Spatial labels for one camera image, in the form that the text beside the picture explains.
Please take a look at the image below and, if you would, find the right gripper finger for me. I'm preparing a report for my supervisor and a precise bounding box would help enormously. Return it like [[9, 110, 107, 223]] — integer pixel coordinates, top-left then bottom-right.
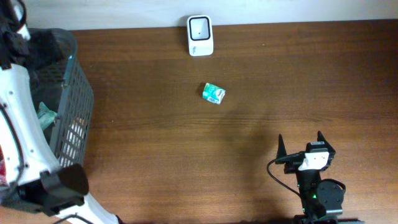
[[317, 131, 334, 151], [276, 134, 287, 158]]

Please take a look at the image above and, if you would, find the green small tissue pack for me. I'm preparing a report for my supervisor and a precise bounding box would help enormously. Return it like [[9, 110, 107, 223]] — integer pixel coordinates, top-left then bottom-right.
[[202, 83, 226, 105]]

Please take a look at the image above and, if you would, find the teal wet wipes pack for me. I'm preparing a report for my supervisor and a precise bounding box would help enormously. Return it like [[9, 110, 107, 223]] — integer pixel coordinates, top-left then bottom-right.
[[37, 102, 57, 130]]

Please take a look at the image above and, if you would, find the red purple tissue pack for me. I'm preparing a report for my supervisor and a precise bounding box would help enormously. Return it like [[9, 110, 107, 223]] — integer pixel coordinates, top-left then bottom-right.
[[0, 151, 8, 186]]

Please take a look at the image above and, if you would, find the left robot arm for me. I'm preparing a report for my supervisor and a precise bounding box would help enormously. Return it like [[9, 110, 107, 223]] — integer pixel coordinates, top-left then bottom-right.
[[1, 1, 121, 223]]

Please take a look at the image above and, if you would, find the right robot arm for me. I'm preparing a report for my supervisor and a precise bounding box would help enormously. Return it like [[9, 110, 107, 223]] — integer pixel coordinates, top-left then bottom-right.
[[275, 132, 346, 223]]

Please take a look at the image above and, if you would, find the grey plastic basket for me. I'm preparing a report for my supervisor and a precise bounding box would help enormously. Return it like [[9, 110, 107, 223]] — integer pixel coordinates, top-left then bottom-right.
[[30, 29, 95, 167]]

